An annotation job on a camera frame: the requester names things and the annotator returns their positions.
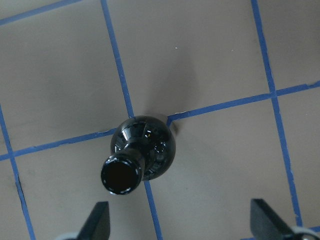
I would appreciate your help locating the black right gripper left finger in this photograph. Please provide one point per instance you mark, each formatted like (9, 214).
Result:
(97, 226)

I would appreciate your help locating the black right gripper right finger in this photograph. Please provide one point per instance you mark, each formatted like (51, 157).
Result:
(266, 224)

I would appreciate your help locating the dark glass wine bottle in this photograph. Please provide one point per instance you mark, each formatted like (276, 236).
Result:
(142, 148)

